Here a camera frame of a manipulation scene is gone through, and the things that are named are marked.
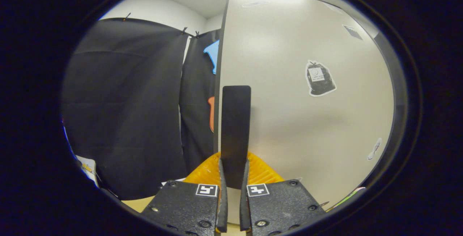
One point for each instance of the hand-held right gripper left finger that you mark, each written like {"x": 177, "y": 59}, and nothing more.
{"x": 222, "y": 210}

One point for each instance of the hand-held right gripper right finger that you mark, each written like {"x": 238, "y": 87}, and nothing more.
{"x": 244, "y": 210}

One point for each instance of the grey cabinet door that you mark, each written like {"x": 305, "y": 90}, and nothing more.
{"x": 289, "y": 127}

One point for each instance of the black backdrop cloth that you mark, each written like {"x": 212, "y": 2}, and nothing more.
{"x": 126, "y": 120}

